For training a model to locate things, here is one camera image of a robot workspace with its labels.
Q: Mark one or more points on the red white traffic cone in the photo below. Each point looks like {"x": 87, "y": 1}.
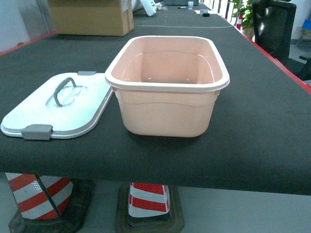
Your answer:
{"x": 239, "y": 22}

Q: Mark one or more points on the cardboard box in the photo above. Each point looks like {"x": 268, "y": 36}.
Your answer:
{"x": 92, "y": 17}

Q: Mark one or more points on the red white cone middle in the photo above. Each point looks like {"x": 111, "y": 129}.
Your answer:
{"x": 149, "y": 208}

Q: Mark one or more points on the white lid with grey handle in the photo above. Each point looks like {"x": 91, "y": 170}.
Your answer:
{"x": 67, "y": 105}

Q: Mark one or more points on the black table mat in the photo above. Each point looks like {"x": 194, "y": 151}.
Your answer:
{"x": 258, "y": 139}

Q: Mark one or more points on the black office chair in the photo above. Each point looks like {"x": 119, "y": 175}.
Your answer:
{"x": 273, "y": 24}

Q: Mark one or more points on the green potted plant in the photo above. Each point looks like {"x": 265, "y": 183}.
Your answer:
{"x": 244, "y": 7}

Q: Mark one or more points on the red metal table frame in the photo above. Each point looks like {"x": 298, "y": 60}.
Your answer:
{"x": 28, "y": 65}

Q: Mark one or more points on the red white cone left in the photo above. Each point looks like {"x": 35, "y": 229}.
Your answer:
{"x": 49, "y": 204}

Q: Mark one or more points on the pink plastic storage box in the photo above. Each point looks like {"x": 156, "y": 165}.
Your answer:
{"x": 167, "y": 85}

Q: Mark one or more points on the white paper cup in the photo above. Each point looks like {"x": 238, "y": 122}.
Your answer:
{"x": 190, "y": 5}

